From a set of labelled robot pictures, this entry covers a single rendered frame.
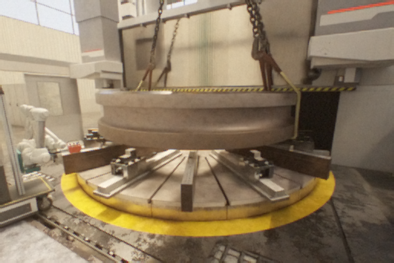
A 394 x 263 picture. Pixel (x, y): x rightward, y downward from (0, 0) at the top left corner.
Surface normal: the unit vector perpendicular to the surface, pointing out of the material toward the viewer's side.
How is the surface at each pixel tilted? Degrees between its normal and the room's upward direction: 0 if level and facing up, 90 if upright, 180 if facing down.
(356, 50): 90
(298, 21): 90
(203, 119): 90
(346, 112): 90
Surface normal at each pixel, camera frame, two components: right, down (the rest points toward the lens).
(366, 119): -0.46, 0.18
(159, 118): -0.26, 0.20
